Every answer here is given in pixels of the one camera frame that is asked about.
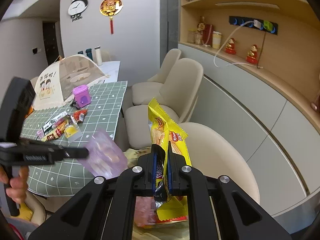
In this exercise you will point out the green plug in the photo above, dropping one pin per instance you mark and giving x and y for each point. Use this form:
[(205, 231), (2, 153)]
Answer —
[(268, 25)]

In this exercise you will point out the small flower bouquet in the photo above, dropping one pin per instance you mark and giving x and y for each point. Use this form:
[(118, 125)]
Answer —
[(201, 25)]

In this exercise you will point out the dark grey tall cabinet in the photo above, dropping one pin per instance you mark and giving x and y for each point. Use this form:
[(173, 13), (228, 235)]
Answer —
[(169, 12)]

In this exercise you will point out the white yellow plastic holder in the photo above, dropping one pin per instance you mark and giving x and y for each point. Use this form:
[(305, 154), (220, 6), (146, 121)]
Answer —
[(72, 132)]

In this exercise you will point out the white thermos bottle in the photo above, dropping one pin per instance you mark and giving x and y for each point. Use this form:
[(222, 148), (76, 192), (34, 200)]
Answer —
[(98, 55)]

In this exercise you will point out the pile of snack wrappers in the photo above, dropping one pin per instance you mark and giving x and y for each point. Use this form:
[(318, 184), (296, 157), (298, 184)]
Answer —
[(53, 135)]

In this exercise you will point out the white charger plug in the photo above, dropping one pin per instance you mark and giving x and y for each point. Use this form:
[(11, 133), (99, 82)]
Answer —
[(257, 23)]

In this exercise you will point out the yellow lidded cup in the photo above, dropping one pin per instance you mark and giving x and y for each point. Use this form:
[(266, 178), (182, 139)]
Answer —
[(216, 40)]

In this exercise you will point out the red gold figurine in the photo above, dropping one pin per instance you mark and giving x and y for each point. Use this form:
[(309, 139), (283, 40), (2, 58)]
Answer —
[(253, 53), (231, 46)]

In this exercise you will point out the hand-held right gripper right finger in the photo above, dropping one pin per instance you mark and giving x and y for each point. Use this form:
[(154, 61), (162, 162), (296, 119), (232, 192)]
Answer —
[(170, 170)]

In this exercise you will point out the yellow plastic bin bag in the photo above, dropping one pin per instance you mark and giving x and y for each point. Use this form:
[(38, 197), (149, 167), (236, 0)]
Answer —
[(136, 155)]

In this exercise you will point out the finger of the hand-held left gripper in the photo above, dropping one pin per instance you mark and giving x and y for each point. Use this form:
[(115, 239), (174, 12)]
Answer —
[(75, 152)]

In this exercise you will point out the dark teal bottle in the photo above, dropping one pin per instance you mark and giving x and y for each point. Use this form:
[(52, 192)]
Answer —
[(88, 53)]

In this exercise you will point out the wooden wall shelf unit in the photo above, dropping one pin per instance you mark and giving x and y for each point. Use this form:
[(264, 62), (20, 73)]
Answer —
[(287, 62)]

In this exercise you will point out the yellow wafer packet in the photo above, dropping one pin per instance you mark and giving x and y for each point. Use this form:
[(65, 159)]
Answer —
[(165, 135)]

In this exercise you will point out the glass storage jar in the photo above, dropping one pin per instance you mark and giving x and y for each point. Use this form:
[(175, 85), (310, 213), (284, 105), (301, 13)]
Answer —
[(191, 35)]

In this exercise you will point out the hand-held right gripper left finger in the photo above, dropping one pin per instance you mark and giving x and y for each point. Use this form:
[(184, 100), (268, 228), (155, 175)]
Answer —
[(153, 172)]

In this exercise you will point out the panda wall clock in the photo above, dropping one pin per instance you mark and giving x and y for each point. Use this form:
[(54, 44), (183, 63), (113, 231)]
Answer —
[(77, 6)]

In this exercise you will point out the yellow seat cushion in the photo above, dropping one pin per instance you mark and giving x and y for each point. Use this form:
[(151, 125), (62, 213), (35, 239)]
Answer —
[(25, 212)]

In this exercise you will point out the black wall power strip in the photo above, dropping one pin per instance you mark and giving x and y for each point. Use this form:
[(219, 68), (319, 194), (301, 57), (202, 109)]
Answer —
[(240, 21)]

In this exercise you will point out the red gift bag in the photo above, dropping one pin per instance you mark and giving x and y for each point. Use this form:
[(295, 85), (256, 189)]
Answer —
[(209, 33)]

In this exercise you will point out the purple translucent wrapper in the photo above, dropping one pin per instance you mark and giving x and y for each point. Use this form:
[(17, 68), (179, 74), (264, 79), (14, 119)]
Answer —
[(105, 152)]

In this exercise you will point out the cartoon printed mesh food cover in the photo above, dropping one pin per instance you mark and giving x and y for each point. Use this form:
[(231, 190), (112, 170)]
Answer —
[(57, 80)]

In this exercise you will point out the person's left hand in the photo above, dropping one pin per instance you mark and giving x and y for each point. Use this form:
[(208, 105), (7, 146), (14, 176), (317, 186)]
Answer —
[(17, 185)]

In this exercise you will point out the grey sideboard cabinet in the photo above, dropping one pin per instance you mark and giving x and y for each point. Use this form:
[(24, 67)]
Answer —
[(237, 100)]

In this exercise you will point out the green checked tablecloth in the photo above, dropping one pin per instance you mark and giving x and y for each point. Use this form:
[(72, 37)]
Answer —
[(105, 100)]

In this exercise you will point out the red gold hanging ornament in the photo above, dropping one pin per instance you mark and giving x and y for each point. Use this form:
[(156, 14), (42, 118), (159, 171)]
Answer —
[(111, 6)]

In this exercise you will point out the pink snack wrapper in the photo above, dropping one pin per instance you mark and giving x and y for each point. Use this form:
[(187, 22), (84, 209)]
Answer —
[(145, 212)]

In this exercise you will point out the dark door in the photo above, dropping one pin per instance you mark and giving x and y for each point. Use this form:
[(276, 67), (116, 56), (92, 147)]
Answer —
[(51, 40)]

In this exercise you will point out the purple plastic box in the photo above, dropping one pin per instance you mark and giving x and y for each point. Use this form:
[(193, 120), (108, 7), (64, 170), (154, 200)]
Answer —
[(81, 96)]

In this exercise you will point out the wall switch panel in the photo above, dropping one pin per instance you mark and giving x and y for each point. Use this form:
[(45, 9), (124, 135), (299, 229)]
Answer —
[(35, 50)]

